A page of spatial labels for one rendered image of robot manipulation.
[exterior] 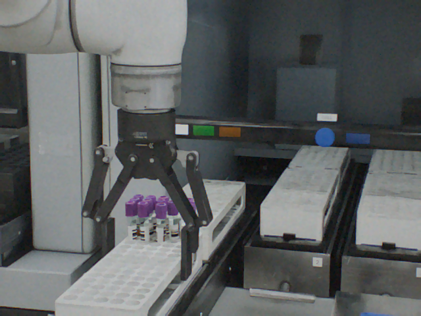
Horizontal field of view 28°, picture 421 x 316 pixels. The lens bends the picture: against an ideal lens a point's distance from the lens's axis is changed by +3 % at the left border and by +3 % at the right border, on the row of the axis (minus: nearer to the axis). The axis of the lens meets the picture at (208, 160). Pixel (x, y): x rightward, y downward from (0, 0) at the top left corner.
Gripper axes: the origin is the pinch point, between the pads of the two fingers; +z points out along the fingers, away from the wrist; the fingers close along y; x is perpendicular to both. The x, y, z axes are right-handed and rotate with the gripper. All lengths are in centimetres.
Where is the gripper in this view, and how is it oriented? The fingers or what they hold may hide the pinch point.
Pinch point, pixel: (147, 258)
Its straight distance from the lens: 112.0
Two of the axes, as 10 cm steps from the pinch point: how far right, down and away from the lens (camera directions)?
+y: 9.7, 0.6, -2.3
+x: 2.4, -2.1, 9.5
